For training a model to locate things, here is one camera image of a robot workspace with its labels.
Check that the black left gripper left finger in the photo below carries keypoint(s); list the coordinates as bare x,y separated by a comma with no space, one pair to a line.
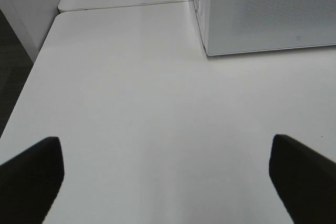
30,182

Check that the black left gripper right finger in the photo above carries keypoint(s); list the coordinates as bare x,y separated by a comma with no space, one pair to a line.
303,179

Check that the white microwave door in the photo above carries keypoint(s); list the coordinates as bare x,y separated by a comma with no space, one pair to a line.
239,26

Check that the white microwave oven body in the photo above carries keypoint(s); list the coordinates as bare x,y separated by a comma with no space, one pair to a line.
202,10

